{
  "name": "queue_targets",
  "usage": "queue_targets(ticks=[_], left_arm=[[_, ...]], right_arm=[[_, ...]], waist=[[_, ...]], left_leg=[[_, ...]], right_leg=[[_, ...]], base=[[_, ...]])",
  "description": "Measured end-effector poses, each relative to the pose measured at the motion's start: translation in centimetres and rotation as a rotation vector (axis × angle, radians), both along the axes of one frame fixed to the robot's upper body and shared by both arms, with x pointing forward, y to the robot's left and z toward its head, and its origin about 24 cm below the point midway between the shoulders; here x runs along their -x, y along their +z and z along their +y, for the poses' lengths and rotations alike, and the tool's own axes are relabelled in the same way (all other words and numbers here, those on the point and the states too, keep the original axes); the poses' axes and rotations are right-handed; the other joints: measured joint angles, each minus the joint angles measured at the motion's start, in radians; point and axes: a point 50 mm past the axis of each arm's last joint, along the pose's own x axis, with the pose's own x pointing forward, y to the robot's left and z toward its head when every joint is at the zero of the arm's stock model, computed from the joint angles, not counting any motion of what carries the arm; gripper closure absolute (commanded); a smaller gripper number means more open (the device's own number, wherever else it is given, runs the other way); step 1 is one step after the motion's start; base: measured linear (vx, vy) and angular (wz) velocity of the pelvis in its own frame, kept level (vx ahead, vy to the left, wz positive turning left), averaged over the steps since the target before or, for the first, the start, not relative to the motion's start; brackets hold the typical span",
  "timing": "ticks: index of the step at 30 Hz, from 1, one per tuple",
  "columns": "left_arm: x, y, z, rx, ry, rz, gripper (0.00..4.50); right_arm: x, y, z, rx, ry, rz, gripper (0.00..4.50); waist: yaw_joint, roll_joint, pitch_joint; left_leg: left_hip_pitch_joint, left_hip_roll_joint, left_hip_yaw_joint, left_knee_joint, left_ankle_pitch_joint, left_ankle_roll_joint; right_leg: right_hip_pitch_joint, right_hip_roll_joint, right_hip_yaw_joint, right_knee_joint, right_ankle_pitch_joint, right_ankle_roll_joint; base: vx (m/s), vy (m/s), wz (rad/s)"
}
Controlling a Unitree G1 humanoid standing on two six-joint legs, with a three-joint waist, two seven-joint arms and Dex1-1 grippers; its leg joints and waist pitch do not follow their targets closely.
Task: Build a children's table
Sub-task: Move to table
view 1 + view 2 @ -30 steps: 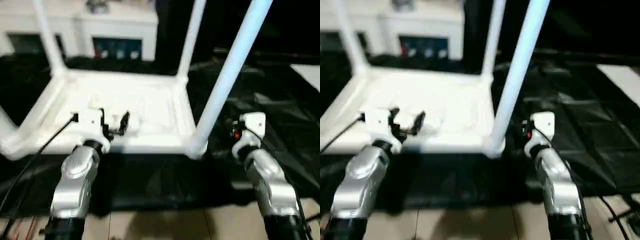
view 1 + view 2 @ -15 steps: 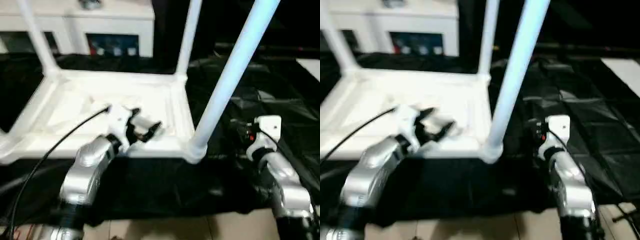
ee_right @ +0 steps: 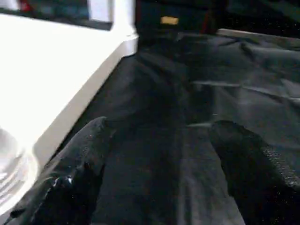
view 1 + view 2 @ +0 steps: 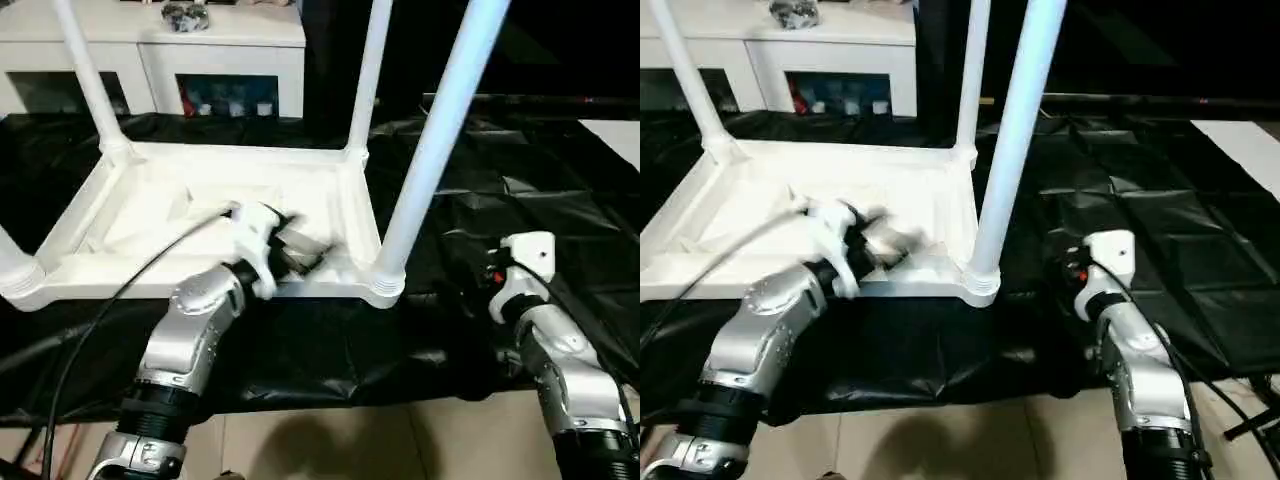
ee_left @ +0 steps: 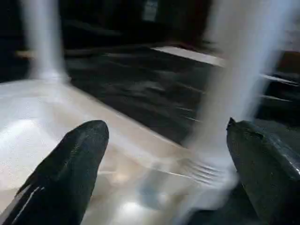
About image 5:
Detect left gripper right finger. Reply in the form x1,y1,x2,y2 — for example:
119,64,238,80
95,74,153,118
225,117,300,225

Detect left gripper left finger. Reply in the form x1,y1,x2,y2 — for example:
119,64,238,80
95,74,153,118
4,120,110,225

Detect white plastic table top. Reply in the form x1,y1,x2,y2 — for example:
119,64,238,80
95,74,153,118
0,78,237,225

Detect white plastic table leg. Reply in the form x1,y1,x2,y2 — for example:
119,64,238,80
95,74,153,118
185,0,290,211
20,0,70,83

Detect black plastic sheet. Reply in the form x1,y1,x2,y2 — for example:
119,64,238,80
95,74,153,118
58,18,300,146

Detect white flat board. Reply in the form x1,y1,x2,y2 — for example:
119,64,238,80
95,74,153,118
150,45,227,68

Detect black backdrop curtain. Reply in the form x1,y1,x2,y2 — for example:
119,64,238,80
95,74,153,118
0,0,300,47

